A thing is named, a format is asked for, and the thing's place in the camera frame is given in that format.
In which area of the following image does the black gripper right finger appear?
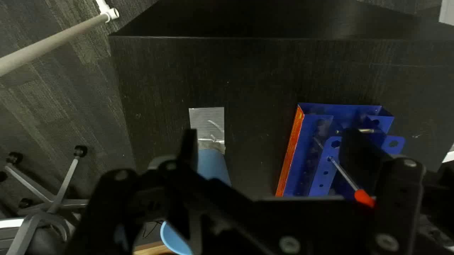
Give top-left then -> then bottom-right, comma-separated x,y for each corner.
339,127 -> 394,195

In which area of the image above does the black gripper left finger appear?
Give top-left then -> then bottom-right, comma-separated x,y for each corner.
174,125 -> 210,178

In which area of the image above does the orange handled wrench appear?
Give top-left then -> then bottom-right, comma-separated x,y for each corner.
324,154 -> 378,209

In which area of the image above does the big blue cup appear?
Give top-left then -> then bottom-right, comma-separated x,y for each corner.
158,142 -> 232,255

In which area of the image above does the silver tape patch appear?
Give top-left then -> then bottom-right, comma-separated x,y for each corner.
187,106 -> 227,154

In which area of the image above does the blue tool rack orange base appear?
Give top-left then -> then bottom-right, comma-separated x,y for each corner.
273,101 -> 407,198

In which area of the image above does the black cabinet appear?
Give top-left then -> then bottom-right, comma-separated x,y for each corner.
109,0 -> 454,199

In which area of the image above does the grey office chair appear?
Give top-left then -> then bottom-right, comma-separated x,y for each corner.
0,144 -> 90,255

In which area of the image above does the white support pole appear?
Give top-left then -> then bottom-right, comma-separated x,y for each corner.
0,0 -> 120,77

